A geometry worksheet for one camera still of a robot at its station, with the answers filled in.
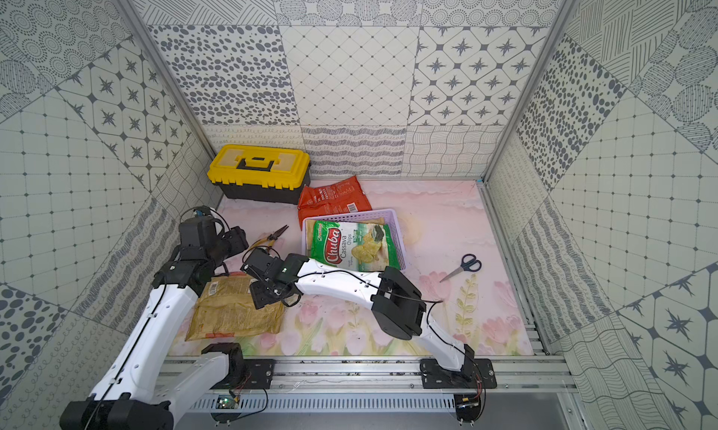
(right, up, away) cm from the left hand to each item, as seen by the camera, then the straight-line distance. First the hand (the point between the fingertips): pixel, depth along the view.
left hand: (229, 231), depth 78 cm
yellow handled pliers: (+3, -5, +24) cm, 24 cm away
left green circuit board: (+2, -44, -6) cm, 45 cm away
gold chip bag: (-4, -23, +6) cm, 24 cm away
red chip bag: (+28, +10, +36) cm, 47 cm away
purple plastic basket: (+47, +3, +24) cm, 53 cm away
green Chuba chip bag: (+35, -7, +15) cm, 39 cm away
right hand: (+11, -19, +1) cm, 22 cm away
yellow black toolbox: (-1, +19, +24) cm, 31 cm away
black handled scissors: (+75, -13, +18) cm, 78 cm away
